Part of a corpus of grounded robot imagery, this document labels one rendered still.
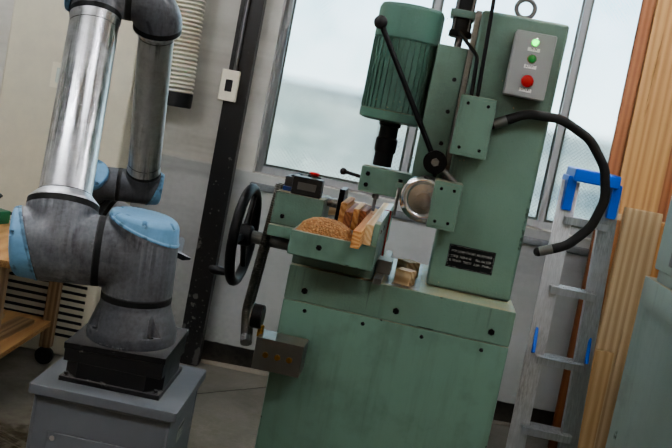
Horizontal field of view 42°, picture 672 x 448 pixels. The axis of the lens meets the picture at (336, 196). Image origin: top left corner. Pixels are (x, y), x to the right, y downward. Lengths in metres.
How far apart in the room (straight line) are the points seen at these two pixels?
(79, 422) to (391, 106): 1.09
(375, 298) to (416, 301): 0.10
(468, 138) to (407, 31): 0.33
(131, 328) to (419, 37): 1.04
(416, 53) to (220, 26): 1.63
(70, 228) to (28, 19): 1.95
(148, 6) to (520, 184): 1.01
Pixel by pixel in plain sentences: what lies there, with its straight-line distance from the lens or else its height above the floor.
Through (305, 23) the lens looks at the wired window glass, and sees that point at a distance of 3.85.
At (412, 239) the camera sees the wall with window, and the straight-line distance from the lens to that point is 3.79.
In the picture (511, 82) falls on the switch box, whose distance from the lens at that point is 2.23.
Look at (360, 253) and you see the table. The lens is 2.12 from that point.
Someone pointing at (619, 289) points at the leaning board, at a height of 0.72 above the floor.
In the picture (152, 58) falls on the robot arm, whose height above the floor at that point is 1.24.
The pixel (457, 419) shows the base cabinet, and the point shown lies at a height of 0.50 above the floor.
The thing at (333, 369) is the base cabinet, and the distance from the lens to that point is 2.28.
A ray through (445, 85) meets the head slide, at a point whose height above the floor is 1.32.
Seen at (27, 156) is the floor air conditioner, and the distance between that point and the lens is 3.73.
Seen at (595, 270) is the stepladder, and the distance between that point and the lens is 3.19.
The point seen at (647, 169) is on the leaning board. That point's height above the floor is 1.20.
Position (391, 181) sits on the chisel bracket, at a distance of 2.37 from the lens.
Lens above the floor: 1.22
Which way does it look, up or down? 6 degrees down
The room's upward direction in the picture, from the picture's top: 11 degrees clockwise
